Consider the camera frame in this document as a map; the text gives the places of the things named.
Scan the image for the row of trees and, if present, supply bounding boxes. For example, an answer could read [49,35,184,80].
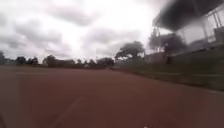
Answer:
[0,50,116,70]

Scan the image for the red running track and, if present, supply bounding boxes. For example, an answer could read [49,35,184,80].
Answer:
[0,65,224,128]

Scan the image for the grandstand building with roof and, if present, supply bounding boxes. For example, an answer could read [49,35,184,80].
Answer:
[143,0,224,88]

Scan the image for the grass strip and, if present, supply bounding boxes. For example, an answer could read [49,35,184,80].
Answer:
[111,61,224,92]

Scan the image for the large dark tree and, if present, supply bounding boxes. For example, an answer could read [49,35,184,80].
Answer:
[115,40,146,62]

